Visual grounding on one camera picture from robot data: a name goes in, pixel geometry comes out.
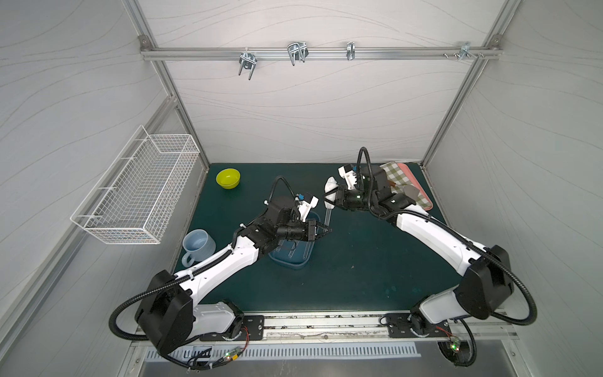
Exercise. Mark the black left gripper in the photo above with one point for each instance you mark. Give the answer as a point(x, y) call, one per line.
point(310, 231)

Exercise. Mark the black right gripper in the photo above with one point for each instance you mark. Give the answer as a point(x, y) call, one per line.
point(340, 200)

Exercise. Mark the clear test tube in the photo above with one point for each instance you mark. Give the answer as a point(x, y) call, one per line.
point(292, 248)
point(327, 218)

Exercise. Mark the white gauze wipe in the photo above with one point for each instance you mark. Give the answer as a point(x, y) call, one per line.
point(330, 193)

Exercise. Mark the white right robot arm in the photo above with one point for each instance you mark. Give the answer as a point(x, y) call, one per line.
point(486, 281)

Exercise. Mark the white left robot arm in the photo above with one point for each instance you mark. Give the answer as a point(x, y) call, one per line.
point(175, 313)

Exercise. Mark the blue plastic tub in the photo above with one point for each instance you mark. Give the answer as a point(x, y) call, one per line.
point(299, 261)

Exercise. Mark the green white checkered cloth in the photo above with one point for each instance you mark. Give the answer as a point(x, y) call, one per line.
point(392, 177)

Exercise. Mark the pink plastic tray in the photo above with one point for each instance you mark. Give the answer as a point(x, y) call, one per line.
point(405, 178)

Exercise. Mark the yellow green bowl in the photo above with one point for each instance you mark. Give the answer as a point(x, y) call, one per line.
point(228, 178)

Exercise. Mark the light blue mug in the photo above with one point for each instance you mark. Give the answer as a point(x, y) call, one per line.
point(198, 246)

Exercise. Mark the metal clamp hook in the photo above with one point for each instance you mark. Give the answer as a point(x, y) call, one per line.
point(464, 54)
point(297, 51)
point(350, 51)
point(248, 62)

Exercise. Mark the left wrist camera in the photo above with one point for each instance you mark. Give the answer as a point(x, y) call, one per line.
point(306, 202)

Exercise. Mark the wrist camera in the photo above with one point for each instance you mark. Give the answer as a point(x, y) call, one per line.
point(349, 174)
point(306, 202)

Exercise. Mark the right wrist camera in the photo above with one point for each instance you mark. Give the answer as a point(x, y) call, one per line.
point(349, 174)

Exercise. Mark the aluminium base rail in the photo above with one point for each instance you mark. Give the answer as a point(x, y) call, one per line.
point(355, 326)

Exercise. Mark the aluminium cross rail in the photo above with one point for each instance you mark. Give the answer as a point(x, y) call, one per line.
point(315, 53)

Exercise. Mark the white wire basket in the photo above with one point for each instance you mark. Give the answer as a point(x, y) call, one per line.
point(133, 201)

